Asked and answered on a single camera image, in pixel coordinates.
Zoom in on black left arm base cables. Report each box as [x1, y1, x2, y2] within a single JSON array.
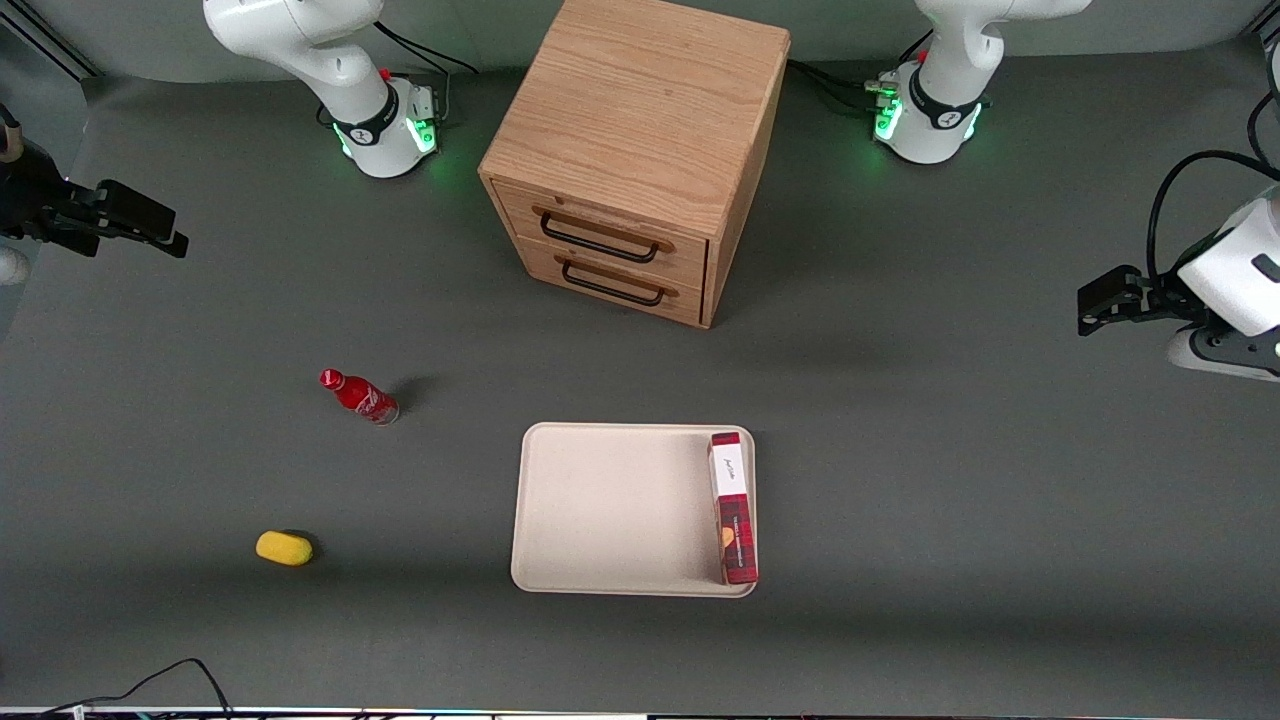
[[786, 30, 937, 117]]

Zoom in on black cable at table edge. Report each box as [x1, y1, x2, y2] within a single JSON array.
[[38, 657, 234, 717]]

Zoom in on red tartan shortbread box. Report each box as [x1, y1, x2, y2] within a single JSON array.
[[707, 431, 760, 586]]

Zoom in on wooden drawer front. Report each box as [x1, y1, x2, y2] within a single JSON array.
[[493, 180, 710, 292], [514, 234, 707, 328]]

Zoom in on grey metal frame rail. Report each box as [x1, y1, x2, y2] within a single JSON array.
[[0, 0, 103, 83]]

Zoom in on wooden two-drawer cabinet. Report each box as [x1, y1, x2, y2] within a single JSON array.
[[478, 0, 792, 330]]

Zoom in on yellow oval toy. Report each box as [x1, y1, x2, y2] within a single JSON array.
[[256, 531, 315, 568]]

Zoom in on beige plastic tray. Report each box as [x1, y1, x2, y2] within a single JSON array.
[[510, 421, 759, 599]]

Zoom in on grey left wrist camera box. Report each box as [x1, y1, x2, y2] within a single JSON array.
[[1165, 324, 1280, 384]]

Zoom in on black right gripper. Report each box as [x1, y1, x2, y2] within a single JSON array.
[[0, 108, 190, 260]]

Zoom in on black metal drawer handle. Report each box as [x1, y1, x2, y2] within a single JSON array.
[[539, 211, 662, 265], [561, 257, 667, 308]]

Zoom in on black right arm base cable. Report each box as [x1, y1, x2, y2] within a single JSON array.
[[374, 20, 480, 77]]

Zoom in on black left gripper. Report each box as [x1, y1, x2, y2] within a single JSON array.
[[1077, 264, 1207, 337]]

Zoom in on red coke bottle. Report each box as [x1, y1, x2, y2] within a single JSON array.
[[319, 369, 401, 427]]

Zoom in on black left arm wrist cable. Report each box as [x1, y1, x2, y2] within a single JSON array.
[[1147, 150, 1280, 292]]

